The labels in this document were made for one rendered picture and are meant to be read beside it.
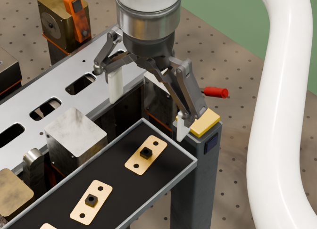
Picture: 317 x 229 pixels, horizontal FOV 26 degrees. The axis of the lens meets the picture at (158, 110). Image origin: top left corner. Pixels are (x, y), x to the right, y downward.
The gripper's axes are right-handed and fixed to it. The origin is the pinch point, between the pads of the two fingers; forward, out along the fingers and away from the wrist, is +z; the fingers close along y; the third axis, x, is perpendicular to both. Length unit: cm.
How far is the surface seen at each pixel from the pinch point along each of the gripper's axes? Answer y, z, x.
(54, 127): 21.0, 17.3, 2.5
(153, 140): 1.3, 11.9, -3.0
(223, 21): 65, 129, -147
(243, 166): -2, 58, -38
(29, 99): 37.2, 28.5, -6.2
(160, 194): -6.3, 12.0, 5.6
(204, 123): -3.9, 12.2, -11.7
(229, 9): 68, 129, -156
